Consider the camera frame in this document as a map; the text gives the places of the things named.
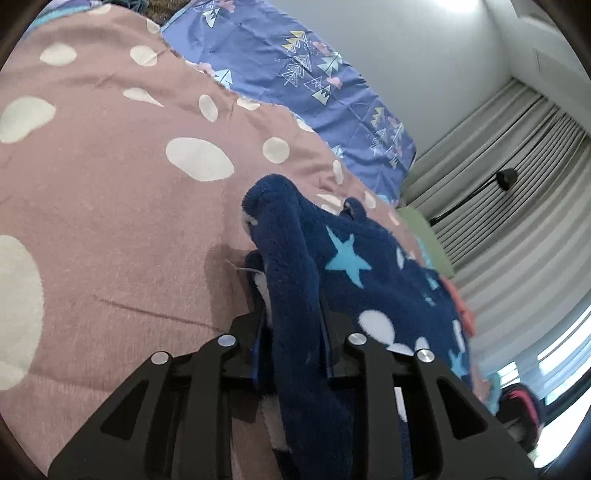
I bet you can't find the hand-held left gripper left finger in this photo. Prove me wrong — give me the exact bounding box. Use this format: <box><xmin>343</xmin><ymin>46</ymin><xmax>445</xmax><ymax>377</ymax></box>
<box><xmin>48</xmin><ymin>308</ymin><xmax>279</xmax><ymax>480</ymax></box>

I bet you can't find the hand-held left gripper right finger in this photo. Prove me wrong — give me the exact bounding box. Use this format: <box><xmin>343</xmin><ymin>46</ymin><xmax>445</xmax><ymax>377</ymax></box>
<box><xmin>318</xmin><ymin>299</ymin><xmax>539</xmax><ymax>480</ymax></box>

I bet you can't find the navy fleece star pajama top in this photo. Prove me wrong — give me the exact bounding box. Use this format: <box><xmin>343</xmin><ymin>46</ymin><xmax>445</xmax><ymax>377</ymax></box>
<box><xmin>241</xmin><ymin>173</ymin><xmax>475</xmax><ymax>480</ymax></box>

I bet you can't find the folded salmon pink cloth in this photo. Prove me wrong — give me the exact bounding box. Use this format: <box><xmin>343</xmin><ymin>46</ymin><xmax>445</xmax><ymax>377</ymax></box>
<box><xmin>440</xmin><ymin>276</ymin><xmax>477</xmax><ymax>334</ymax></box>

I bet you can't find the green pillow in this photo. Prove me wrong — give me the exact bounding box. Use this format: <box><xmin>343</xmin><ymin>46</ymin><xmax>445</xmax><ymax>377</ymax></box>
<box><xmin>396</xmin><ymin>205</ymin><xmax>457</xmax><ymax>278</ymax></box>

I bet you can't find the dark backpack with pink trim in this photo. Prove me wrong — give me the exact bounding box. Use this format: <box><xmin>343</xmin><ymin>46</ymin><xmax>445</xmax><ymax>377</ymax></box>
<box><xmin>495</xmin><ymin>382</ymin><xmax>544</xmax><ymax>454</ymax></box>

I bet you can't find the pink polka dot blanket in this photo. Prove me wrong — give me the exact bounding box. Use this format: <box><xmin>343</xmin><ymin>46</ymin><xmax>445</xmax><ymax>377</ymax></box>
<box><xmin>0</xmin><ymin>0</ymin><xmax>491</xmax><ymax>480</ymax></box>

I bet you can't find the black floor lamp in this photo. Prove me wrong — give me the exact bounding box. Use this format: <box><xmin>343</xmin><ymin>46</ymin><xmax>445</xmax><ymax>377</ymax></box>
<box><xmin>428</xmin><ymin>168</ymin><xmax>520</xmax><ymax>227</ymax></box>

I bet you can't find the grey pleated curtain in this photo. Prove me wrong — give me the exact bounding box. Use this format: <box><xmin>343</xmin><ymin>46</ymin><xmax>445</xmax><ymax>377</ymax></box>
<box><xmin>401</xmin><ymin>78</ymin><xmax>591</xmax><ymax>403</ymax></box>

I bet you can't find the blue tree print sheet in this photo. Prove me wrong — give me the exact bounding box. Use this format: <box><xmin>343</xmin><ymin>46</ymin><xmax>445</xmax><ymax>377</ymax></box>
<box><xmin>161</xmin><ymin>0</ymin><xmax>417</xmax><ymax>205</ymax></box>

